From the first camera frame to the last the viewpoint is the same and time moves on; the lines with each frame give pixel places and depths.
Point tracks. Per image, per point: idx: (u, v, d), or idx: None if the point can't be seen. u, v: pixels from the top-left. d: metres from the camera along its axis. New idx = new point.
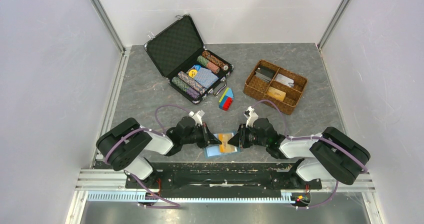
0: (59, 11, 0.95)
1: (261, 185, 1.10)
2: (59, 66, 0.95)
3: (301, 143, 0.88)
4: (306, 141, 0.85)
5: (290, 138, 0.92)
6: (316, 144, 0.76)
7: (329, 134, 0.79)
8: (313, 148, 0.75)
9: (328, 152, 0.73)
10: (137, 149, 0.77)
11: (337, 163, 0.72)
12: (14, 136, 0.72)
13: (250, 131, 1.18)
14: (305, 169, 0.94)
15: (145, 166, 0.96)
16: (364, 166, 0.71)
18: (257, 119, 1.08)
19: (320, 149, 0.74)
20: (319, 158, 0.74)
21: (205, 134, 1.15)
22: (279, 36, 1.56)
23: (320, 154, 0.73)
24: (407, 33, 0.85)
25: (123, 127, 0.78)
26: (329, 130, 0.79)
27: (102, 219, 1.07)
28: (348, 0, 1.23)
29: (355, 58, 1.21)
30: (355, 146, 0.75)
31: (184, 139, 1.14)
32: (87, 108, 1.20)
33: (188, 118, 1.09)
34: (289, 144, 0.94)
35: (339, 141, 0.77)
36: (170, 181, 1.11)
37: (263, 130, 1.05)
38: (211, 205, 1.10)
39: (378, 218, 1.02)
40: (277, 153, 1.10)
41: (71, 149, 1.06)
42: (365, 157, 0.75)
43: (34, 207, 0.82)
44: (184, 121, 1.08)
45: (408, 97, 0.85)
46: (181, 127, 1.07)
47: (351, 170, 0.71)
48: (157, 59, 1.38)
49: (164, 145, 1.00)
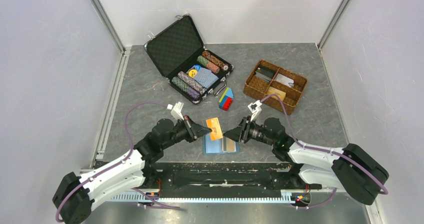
0: (59, 11, 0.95)
1: (261, 185, 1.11)
2: (59, 66, 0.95)
3: (317, 155, 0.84)
4: (323, 154, 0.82)
5: (303, 146, 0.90)
6: (337, 163, 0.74)
7: (350, 151, 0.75)
8: (335, 167, 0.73)
9: (350, 172, 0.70)
10: (84, 207, 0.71)
11: (358, 184, 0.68)
12: (14, 136, 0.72)
13: (253, 127, 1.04)
14: (312, 175, 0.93)
15: (128, 181, 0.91)
16: (384, 187, 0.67)
18: (268, 119, 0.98)
19: (342, 168, 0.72)
20: (340, 177, 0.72)
21: (190, 130, 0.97)
22: (279, 36, 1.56)
23: (342, 174, 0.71)
24: (408, 33, 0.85)
25: (63, 186, 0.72)
26: (350, 147, 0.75)
27: (102, 220, 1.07)
28: (348, 0, 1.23)
29: (355, 58, 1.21)
30: (377, 167, 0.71)
31: (167, 142, 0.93)
32: (87, 108, 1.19)
33: (164, 121, 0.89)
34: (301, 152, 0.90)
35: (360, 161, 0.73)
36: (170, 181, 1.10)
37: (275, 132, 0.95)
38: (211, 205, 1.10)
39: (378, 218, 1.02)
40: (284, 155, 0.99)
41: (72, 149, 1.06)
42: (385, 177, 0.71)
43: (33, 208, 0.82)
44: (159, 125, 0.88)
45: (409, 96, 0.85)
46: (156, 133, 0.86)
47: (372, 191, 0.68)
48: (157, 59, 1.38)
49: (133, 168, 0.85)
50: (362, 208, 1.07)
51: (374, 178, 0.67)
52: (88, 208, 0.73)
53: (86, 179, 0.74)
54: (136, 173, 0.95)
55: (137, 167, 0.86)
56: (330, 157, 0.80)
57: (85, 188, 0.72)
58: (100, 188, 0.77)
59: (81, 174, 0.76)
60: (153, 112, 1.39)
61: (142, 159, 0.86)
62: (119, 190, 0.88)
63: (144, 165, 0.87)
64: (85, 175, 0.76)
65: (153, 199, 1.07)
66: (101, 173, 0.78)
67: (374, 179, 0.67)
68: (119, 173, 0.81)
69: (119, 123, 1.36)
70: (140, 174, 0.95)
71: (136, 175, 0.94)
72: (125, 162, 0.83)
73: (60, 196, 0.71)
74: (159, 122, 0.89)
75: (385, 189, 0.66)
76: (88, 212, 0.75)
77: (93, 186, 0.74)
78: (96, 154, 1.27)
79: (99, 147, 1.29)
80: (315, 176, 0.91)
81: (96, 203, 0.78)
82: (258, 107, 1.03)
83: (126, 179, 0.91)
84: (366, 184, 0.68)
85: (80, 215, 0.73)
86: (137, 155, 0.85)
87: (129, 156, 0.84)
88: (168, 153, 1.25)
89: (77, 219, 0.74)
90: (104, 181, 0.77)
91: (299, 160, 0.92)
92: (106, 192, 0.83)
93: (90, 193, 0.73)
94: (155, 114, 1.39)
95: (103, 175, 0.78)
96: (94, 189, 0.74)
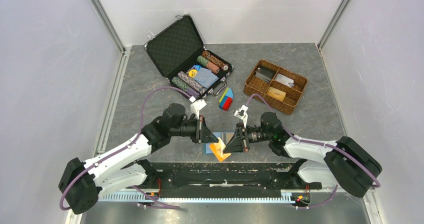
0: (59, 11, 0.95)
1: (261, 185, 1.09)
2: (59, 66, 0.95)
3: (311, 148, 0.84)
4: (317, 147, 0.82)
5: (298, 140, 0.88)
6: (330, 155, 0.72)
7: (343, 144, 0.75)
8: (327, 159, 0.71)
9: (343, 165, 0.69)
10: (91, 194, 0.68)
11: (350, 176, 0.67)
12: (14, 135, 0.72)
13: (250, 130, 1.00)
14: (311, 173, 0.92)
15: (132, 177, 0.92)
16: (376, 180, 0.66)
18: (265, 113, 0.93)
19: (335, 160, 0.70)
20: (332, 169, 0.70)
21: (198, 130, 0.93)
22: (279, 36, 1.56)
23: (334, 166, 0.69)
24: (408, 33, 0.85)
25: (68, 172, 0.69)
26: (343, 140, 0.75)
27: (102, 219, 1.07)
28: (348, 0, 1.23)
29: (355, 58, 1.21)
30: (369, 160, 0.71)
31: (174, 130, 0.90)
32: (87, 108, 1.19)
33: (177, 105, 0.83)
34: (296, 146, 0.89)
35: (353, 153, 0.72)
36: (170, 181, 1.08)
37: (272, 126, 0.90)
38: (211, 205, 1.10)
39: (378, 218, 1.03)
40: (281, 150, 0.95)
41: (72, 149, 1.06)
42: (377, 170, 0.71)
43: (32, 207, 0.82)
44: (171, 108, 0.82)
45: (408, 96, 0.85)
46: (166, 116, 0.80)
47: (364, 184, 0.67)
48: (157, 59, 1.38)
49: (140, 153, 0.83)
50: (362, 208, 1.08)
51: (367, 171, 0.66)
52: (95, 195, 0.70)
53: (91, 165, 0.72)
54: (139, 170, 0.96)
55: (144, 153, 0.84)
56: (324, 149, 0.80)
57: (89, 174, 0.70)
58: (106, 173, 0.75)
59: (86, 160, 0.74)
60: (153, 112, 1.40)
61: (148, 145, 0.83)
62: (122, 185, 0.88)
63: (149, 151, 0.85)
64: (90, 161, 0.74)
65: (153, 198, 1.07)
66: (107, 159, 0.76)
67: (366, 171, 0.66)
68: (124, 158, 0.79)
69: (119, 123, 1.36)
70: (142, 171, 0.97)
71: (139, 171, 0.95)
72: (131, 147, 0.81)
73: (66, 182, 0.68)
74: (171, 106, 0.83)
75: (378, 182, 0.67)
76: (95, 199, 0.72)
77: (98, 171, 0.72)
78: (96, 154, 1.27)
79: (99, 147, 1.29)
80: (315, 173, 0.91)
81: (102, 192, 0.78)
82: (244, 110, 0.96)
83: (130, 174, 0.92)
84: (358, 176, 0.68)
85: (87, 201, 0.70)
86: (144, 140, 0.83)
87: (135, 141, 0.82)
88: (168, 153, 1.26)
89: (84, 207, 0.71)
90: (110, 166, 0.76)
91: (295, 154, 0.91)
92: (111, 183, 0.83)
93: (95, 179, 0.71)
94: (155, 114, 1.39)
95: (108, 161, 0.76)
96: (99, 175, 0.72)
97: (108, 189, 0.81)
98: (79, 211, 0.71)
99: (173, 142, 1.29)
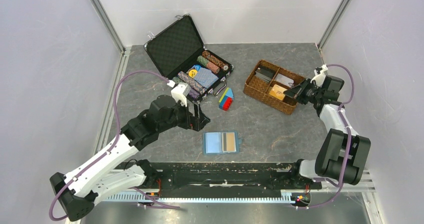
0: (59, 11, 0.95)
1: (261, 185, 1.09)
2: (59, 66, 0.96)
3: (337, 122, 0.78)
4: (341, 125, 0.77)
5: (339, 110, 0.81)
6: (339, 131, 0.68)
7: (356, 141, 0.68)
8: (333, 130, 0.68)
9: (336, 145, 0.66)
10: (81, 204, 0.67)
11: (328, 155, 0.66)
12: (13, 136, 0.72)
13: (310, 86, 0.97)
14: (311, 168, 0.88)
15: (130, 179, 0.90)
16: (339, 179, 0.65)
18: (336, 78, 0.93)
19: (336, 137, 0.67)
20: (325, 139, 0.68)
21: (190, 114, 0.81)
22: (279, 36, 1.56)
23: (330, 139, 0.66)
24: (408, 33, 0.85)
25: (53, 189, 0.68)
26: (363, 138, 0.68)
27: (102, 219, 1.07)
28: (348, 0, 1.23)
29: (355, 58, 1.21)
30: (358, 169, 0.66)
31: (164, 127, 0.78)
32: (87, 108, 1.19)
33: (164, 97, 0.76)
34: (331, 112, 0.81)
35: (354, 152, 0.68)
36: (170, 181, 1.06)
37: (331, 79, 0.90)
38: (211, 205, 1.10)
39: (378, 218, 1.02)
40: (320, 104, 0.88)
41: (71, 149, 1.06)
42: (352, 180, 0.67)
43: (31, 208, 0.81)
44: (160, 100, 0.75)
45: (409, 96, 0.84)
46: (155, 109, 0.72)
47: (327, 170, 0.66)
48: (157, 59, 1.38)
49: (124, 156, 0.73)
50: (362, 208, 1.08)
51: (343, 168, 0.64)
52: (86, 202, 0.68)
53: (70, 180, 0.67)
54: (138, 172, 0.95)
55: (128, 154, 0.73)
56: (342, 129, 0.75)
57: (70, 190, 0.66)
58: (91, 184, 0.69)
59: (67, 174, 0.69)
60: None
61: (130, 145, 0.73)
62: (121, 187, 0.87)
63: (135, 150, 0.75)
64: (70, 174, 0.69)
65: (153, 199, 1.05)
66: (86, 170, 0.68)
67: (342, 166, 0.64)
68: (107, 165, 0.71)
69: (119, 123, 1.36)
70: (140, 172, 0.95)
71: (137, 173, 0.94)
72: (111, 153, 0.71)
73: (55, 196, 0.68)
74: (159, 98, 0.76)
75: (339, 182, 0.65)
76: (90, 205, 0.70)
77: (79, 186, 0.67)
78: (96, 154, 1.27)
79: (99, 147, 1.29)
80: None
81: (98, 199, 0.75)
82: (324, 71, 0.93)
83: (128, 176, 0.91)
84: (332, 162, 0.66)
85: (82, 209, 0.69)
86: (124, 142, 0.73)
87: (115, 144, 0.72)
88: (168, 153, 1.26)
89: (82, 212, 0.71)
90: (91, 178, 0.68)
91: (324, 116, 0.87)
92: (108, 188, 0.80)
93: (78, 193, 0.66)
94: None
95: (88, 172, 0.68)
96: (80, 189, 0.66)
97: (105, 194, 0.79)
98: (78, 216, 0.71)
99: (173, 142, 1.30)
